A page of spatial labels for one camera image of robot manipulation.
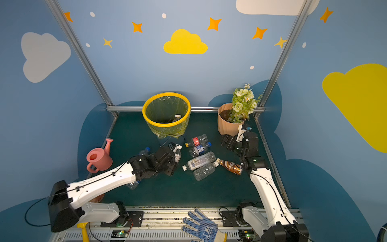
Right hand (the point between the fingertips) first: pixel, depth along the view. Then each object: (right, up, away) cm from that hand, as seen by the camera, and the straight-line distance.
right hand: (229, 136), depth 79 cm
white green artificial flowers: (+12, +19, +12) cm, 25 cm away
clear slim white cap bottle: (-30, +11, +19) cm, 38 cm away
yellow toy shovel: (-69, -46, -11) cm, 84 cm away
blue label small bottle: (-15, -10, +17) cm, 25 cm away
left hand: (-29, -15, -1) cm, 32 cm away
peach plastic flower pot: (+2, +5, +20) cm, 21 cm away
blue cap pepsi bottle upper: (-51, -11, +17) cm, 55 cm away
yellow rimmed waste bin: (-37, +14, +22) cm, 45 cm away
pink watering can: (-72, -13, +5) cm, 73 cm away
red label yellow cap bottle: (-16, -4, +21) cm, 27 cm away
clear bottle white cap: (-14, -22, +9) cm, 27 cm away
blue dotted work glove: (-12, -45, -8) cm, 47 cm away
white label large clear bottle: (-16, -16, +10) cm, 24 cm away
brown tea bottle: (+5, -19, +8) cm, 21 cm away
